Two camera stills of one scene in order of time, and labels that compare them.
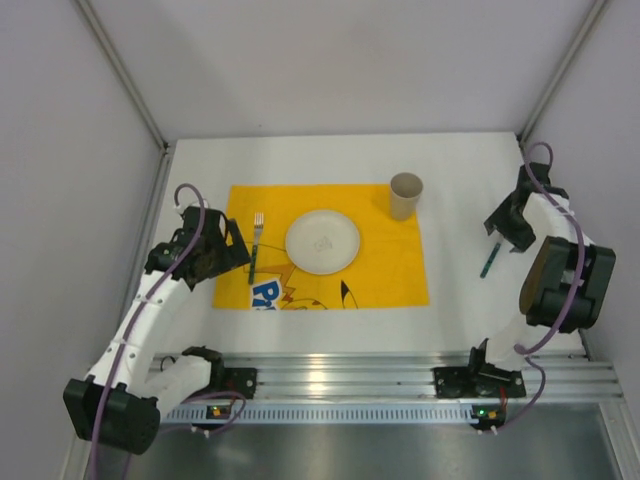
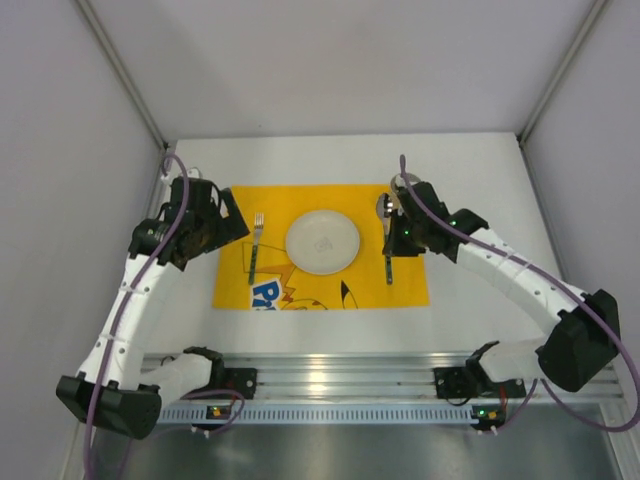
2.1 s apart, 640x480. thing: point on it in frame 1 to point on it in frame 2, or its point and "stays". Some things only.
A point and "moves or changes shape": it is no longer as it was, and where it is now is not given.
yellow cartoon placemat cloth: x=389 y=270 stays
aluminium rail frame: x=552 y=377 stays
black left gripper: x=232 y=248 to x=220 y=220
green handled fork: x=258 y=225 stays
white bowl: x=322 y=242 stays
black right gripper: x=507 y=226 to x=400 y=230
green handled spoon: x=490 y=260 moves or changes shape
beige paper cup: x=405 y=190 stays
